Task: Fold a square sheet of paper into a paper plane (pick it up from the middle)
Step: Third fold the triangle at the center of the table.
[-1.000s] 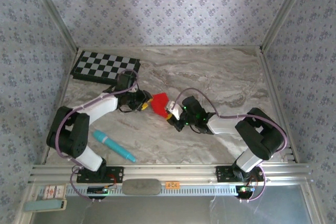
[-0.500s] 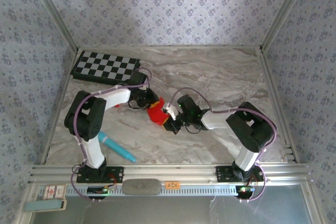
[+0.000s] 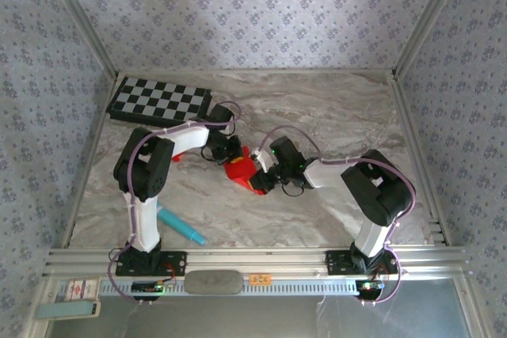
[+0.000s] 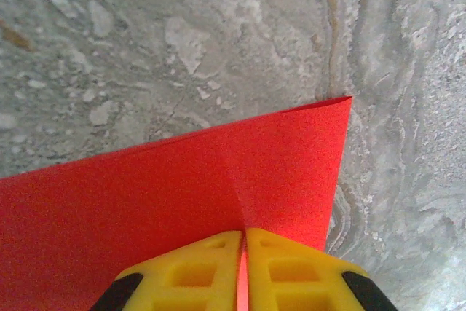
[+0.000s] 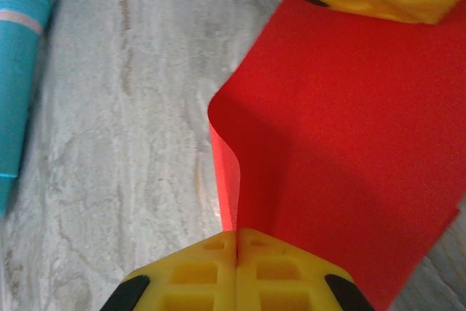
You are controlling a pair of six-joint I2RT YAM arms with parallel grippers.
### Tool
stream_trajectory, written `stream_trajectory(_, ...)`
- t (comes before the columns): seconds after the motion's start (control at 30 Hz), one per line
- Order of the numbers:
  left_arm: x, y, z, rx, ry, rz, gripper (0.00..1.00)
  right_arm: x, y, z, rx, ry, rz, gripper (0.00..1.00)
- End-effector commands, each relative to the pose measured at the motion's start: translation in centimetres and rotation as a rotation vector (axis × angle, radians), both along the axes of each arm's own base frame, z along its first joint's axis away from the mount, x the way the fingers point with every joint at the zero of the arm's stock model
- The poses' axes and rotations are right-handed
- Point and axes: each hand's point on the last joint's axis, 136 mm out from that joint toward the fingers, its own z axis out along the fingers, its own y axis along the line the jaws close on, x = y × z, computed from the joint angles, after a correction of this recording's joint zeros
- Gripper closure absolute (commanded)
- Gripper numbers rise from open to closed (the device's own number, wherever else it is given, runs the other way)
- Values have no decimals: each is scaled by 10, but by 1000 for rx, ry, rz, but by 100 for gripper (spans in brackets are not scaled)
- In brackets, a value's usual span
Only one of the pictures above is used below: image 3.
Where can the teal marker pen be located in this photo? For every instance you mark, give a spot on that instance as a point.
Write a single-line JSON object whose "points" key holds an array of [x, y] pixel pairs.
{"points": [[182, 227]]}

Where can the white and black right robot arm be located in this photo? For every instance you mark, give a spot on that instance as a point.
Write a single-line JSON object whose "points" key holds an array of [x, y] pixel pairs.
{"points": [[372, 239]]}

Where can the grey oval pad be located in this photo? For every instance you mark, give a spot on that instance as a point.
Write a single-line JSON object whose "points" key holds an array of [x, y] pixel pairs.
{"points": [[214, 282]]}

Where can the aluminium corner post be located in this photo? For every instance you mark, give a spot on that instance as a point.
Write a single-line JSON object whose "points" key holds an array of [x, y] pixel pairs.
{"points": [[429, 17], [79, 17]]}

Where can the orange label tag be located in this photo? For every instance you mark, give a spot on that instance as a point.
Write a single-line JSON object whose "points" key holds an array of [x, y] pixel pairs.
{"points": [[260, 279]]}

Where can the aluminium side rail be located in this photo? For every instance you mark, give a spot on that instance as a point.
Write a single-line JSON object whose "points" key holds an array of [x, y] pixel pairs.
{"points": [[89, 164], [420, 164]]}

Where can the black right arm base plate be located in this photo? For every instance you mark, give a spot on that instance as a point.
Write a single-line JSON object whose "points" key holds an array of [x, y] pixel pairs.
{"points": [[336, 263]]}

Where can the small red object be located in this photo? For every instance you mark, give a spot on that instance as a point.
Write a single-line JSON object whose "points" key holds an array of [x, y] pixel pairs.
{"points": [[177, 157]]}

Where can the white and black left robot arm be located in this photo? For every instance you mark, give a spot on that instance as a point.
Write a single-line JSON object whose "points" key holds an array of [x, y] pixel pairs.
{"points": [[144, 227]]}

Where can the red and white card box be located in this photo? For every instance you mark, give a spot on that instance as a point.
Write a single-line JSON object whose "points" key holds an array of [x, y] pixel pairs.
{"points": [[82, 289]]}

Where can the teal flat box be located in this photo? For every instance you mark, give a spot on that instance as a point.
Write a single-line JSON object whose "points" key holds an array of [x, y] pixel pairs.
{"points": [[65, 310]]}

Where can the grey metal shelf panel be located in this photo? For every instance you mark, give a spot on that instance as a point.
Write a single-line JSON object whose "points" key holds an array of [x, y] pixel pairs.
{"points": [[257, 318]]}

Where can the aluminium front frame rail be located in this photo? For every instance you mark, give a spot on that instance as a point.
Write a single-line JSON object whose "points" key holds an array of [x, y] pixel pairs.
{"points": [[257, 260]]}

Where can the black and grey chessboard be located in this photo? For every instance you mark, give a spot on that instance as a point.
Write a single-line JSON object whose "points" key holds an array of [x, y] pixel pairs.
{"points": [[158, 102]]}

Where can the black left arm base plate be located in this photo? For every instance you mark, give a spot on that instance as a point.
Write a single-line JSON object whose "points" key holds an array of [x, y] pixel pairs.
{"points": [[174, 263]]}

